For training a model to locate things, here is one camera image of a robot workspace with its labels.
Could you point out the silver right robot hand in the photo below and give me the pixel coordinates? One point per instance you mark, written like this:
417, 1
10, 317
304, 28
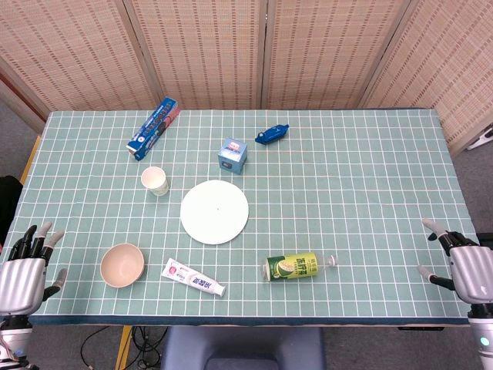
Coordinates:
471, 273

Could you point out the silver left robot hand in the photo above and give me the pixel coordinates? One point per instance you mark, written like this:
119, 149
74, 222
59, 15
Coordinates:
21, 277

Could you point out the beige bowl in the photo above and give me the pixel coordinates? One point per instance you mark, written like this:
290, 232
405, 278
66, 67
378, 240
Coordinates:
121, 266

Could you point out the white paper cup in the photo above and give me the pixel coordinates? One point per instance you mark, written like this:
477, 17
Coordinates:
154, 181

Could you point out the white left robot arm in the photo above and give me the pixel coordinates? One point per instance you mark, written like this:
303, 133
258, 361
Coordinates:
15, 335

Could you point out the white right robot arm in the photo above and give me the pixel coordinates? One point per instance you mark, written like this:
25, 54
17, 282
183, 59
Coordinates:
483, 339

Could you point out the long blue carton box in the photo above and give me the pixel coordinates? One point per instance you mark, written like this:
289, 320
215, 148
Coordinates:
154, 129

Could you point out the white round plate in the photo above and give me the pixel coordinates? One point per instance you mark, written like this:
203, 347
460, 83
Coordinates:
213, 212

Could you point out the light blue speaker box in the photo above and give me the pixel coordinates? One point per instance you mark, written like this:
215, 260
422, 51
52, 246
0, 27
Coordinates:
232, 156

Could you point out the yellow table leg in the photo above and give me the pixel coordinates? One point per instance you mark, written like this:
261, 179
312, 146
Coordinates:
124, 347

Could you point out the white stand base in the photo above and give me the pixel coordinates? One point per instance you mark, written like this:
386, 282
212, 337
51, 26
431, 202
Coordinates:
483, 139

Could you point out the green grid tablecloth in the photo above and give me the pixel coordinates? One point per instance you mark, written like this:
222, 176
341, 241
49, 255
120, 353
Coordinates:
346, 192

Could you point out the white toothpaste tube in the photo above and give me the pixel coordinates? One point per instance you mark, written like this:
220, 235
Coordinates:
188, 277

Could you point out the green label tea bottle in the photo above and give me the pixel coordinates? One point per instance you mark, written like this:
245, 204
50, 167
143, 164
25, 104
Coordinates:
292, 267

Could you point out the bamboo folding screen panel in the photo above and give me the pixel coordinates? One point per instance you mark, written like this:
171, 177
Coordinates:
331, 50
204, 50
454, 58
77, 50

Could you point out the blue padded chair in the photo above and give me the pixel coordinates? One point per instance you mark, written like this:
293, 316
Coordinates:
239, 347

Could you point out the dark blue snack packet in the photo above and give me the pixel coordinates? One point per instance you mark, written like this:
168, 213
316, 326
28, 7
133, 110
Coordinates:
271, 134

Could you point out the yellow table rail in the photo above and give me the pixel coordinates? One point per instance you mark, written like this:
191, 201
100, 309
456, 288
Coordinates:
31, 162

